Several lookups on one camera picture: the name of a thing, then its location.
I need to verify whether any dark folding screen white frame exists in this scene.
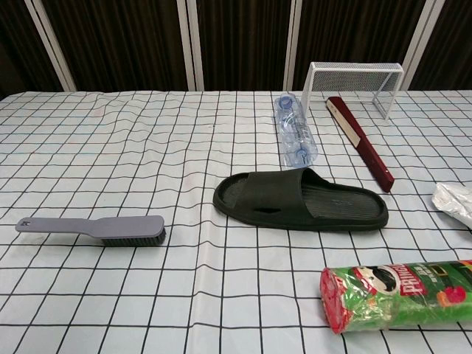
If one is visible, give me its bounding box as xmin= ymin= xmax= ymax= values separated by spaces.
xmin=0 ymin=0 xmax=472 ymax=93

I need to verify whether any dark red folded fan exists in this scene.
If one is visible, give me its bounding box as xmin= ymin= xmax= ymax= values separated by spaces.
xmin=324 ymin=96 xmax=395 ymax=193

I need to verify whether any grey brush with dark bristles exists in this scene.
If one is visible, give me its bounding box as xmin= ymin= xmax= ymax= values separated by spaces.
xmin=15 ymin=215 xmax=166 ymax=248

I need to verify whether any clear plastic water bottle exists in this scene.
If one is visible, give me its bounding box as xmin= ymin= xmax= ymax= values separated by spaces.
xmin=274 ymin=93 xmax=319 ymax=167

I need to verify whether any green Pringles can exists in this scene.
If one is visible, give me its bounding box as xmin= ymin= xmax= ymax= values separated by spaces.
xmin=319 ymin=259 xmax=472 ymax=335

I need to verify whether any silver snack bag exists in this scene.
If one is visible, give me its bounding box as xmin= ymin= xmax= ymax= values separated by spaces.
xmin=431 ymin=181 xmax=472 ymax=230

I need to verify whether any white wire mesh shelf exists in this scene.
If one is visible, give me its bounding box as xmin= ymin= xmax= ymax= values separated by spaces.
xmin=301 ymin=61 xmax=403 ymax=120

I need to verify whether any white black checkered tablecloth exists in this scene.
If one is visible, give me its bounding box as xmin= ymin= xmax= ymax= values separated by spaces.
xmin=0 ymin=89 xmax=472 ymax=354

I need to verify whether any black rubber slipper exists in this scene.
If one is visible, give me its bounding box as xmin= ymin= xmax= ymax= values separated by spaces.
xmin=212 ymin=167 xmax=390 ymax=232

